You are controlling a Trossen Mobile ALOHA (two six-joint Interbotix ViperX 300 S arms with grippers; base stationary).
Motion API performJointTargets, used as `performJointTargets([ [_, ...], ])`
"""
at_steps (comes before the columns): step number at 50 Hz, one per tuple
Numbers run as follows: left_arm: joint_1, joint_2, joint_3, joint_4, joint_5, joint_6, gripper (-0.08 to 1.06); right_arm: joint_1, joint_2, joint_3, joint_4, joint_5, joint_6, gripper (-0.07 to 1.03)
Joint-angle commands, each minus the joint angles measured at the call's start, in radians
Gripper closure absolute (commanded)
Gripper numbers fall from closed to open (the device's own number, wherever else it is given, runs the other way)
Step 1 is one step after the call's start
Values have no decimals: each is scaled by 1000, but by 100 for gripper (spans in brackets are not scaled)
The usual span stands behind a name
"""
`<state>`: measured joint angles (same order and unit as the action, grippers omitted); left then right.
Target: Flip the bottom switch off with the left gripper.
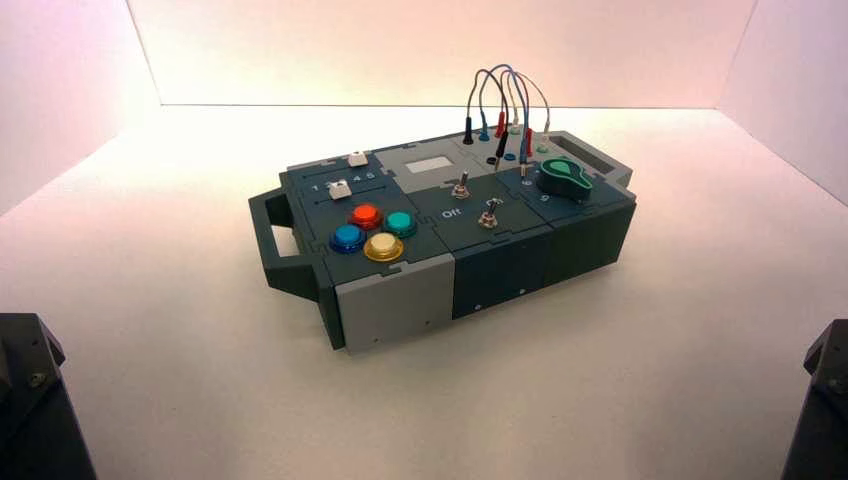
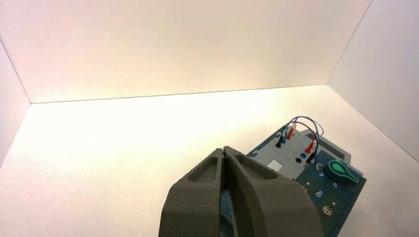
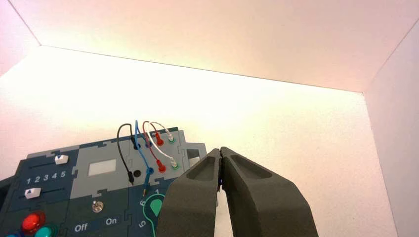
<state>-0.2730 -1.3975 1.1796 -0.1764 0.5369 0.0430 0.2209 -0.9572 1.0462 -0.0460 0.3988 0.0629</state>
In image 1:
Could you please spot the metal toggle switch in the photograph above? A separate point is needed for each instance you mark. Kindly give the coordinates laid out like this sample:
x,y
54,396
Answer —
x,y
460,188
489,217

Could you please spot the dark green grey control box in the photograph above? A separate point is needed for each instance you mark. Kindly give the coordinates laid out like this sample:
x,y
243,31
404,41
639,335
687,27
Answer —
x,y
497,265

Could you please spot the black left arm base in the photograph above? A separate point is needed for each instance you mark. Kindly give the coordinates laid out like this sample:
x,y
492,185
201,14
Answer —
x,y
33,411

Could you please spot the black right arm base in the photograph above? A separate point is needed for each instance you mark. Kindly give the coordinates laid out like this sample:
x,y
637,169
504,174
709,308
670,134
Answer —
x,y
825,411

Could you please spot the teal round push button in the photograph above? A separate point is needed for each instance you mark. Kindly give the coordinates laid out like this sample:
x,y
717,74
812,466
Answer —
x,y
400,223

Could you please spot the yellow round push button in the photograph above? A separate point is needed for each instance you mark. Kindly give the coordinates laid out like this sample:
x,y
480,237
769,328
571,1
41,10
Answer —
x,y
383,246

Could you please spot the red round push button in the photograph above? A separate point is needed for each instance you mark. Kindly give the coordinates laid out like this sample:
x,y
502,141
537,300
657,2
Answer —
x,y
366,216

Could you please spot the small white display window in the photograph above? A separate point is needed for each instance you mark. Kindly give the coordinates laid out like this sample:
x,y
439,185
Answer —
x,y
427,166

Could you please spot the blue round push button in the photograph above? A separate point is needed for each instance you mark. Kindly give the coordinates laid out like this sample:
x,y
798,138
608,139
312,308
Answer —
x,y
348,238

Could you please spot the white slider cap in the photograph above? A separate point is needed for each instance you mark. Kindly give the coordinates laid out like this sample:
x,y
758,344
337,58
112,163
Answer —
x,y
358,160
339,189

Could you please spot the green rotary knob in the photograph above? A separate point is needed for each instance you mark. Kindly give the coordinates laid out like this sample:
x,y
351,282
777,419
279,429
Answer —
x,y
563,175

